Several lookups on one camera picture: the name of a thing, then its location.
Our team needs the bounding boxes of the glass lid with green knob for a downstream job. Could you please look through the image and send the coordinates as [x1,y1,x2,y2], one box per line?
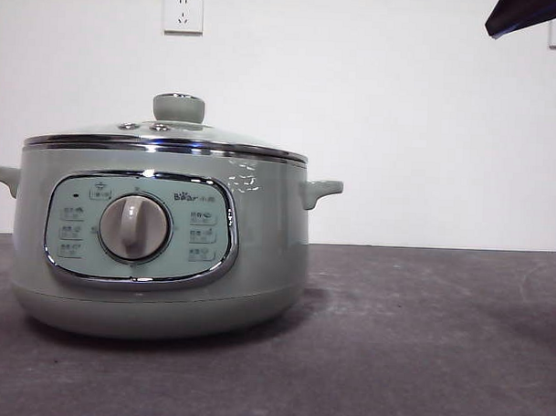
[23,87,311,165]

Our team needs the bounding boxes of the pale green electric cooking pot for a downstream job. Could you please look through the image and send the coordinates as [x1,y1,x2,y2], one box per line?
[0,133,347,348]

